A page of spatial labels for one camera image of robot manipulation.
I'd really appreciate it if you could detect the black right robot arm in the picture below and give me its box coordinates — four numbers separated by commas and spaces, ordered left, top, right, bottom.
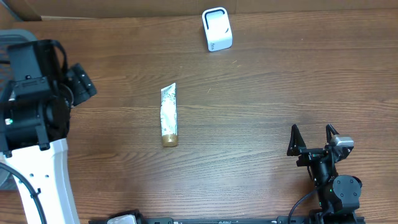
287, 124, 364, 223

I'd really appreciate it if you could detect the dark grey plastic basket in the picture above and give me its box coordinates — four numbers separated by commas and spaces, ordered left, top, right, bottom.
0, 29, 37, 91

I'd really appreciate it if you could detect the brown cardboard backdrop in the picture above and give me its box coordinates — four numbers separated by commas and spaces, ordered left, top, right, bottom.
1, 0, 397, 21

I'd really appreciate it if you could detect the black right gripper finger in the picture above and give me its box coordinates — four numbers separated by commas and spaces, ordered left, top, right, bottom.
287, 124, 307, 156
326, 123, 339, 144

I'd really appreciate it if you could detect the white Pantene tube gold cap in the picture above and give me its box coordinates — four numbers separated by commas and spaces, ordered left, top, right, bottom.
160, 83, 178, 147

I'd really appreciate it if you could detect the white barcode scanner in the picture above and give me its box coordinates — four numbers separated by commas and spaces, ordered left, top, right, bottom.
201, 7, 233, 52

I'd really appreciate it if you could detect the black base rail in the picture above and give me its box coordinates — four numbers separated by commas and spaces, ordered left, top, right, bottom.
88, 215, 366, 224

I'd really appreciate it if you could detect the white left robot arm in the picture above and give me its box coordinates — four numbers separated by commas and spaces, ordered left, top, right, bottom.
1, 40, 97, 223

